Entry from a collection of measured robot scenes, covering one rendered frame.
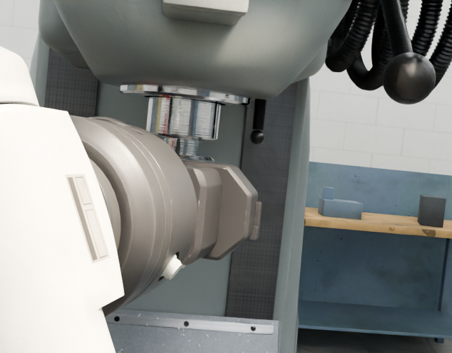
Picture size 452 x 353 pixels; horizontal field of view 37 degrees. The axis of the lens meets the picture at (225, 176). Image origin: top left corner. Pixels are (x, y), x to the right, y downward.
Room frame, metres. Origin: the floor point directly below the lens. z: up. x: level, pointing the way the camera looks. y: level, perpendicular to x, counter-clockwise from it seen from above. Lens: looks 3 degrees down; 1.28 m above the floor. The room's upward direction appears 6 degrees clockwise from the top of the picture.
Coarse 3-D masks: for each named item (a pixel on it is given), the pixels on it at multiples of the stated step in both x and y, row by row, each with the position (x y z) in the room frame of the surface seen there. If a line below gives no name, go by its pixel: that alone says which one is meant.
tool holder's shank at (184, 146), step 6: (168, 138) 0.43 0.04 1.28; (174, 138) 0.43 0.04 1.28; (180, 138) 0.42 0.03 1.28; (186, 138) 0.42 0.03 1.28; (192, 138) 0.43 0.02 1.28; (168, 144) 0.43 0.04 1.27; (174, 144) 0.43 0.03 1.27; (180, 144) 0.43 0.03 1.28; (186, 144) 0.43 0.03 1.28; (192, 144) 0.43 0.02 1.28; (174, 150) 0.43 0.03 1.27; (180, 150) 0.43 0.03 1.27; (186, 150) 0.43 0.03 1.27; (192, 150) 0.43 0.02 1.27
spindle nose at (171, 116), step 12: (156, 96) 0.42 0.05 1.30; (156, 108) 0.42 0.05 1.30; (168, 108) 0.42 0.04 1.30; (180, 108) 0.42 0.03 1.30; (192, 108) 0.42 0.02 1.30; (204, 108) 0.42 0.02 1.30; (216, 108) 0.43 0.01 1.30; (156, 120) 0.42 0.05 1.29; (168, 120) 0.42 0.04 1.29; (180, 120) 0.42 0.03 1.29; (192, 120) 0.42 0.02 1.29; (204, 120) 0.42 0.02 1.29; (216, 120) 0.43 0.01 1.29; (156, 132) 0.42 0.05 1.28; (168, 132) 0.42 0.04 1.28; (180, 132) 0.42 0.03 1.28; (192, 132) 0.42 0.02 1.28; (204, 132) 0.42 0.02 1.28; (216, 132) 0.43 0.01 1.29
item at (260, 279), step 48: (48, 48) 0.79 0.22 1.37; (48, 96) 0.79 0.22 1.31; (96, 96) 0.79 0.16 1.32; (288, 96) 0.82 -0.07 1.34; (240, 144) 0.82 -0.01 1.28; (288, 144) 0.82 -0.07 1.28; (288, 192) 0.83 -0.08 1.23; (288, 240) 0.83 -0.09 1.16; (192, 288) 0.81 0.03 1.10; (240, 288) 0.82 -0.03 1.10; (288, 288) 0.84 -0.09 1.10; (288, 336) 0.85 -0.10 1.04
